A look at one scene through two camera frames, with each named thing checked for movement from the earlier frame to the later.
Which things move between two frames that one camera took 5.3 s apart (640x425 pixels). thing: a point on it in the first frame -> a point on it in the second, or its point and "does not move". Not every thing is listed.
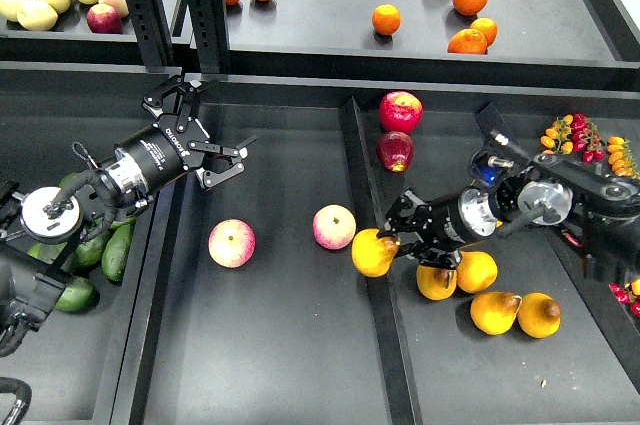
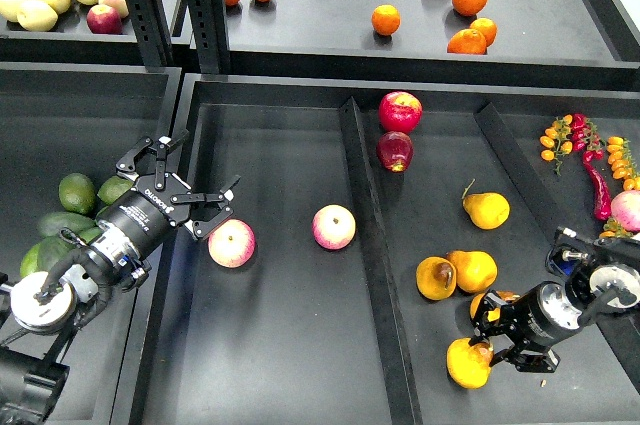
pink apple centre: [334, 227] does not move
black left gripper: [162, 153] -> [138, 220]
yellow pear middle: [476, 271] does not move
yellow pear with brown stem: [372, 256] -> [469, 365]
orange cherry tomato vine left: [556, 139] does not move
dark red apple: [395, 150] does not move
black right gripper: [454, 220] -> [544, 314]
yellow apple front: [36, 15] does not move
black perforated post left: [147, 14] does not move
